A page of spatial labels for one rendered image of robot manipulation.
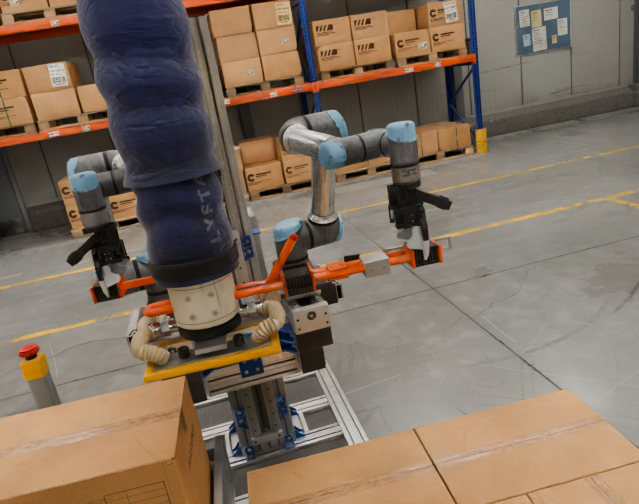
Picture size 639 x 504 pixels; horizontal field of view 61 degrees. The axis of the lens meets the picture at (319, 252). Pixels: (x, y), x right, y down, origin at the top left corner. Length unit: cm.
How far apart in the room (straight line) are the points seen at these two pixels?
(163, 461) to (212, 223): 60
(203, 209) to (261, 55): 739
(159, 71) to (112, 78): 10
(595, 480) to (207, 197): 135
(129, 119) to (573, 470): 156
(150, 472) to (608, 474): 129
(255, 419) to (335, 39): 719
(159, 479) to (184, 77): 97
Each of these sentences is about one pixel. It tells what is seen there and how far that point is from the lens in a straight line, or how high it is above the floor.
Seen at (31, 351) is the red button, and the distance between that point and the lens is 215.
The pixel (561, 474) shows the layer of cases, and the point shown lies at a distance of 188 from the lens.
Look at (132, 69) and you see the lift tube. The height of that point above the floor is 185.
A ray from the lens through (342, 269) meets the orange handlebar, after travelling 144.
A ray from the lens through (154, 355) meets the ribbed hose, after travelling 141.
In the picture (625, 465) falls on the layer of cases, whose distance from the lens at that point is 195.
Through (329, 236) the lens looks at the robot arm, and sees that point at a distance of 205.
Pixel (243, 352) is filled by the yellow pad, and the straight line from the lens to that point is 138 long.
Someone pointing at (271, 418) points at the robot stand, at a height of 43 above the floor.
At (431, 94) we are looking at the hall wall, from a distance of 1083.
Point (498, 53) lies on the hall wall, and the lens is 1147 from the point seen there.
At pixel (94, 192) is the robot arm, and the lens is 167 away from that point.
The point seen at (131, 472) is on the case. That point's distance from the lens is 151.
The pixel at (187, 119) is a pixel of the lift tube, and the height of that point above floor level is 173.
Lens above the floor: 179
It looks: 18 degrees down
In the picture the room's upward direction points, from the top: 10 degrees counter-clockwise
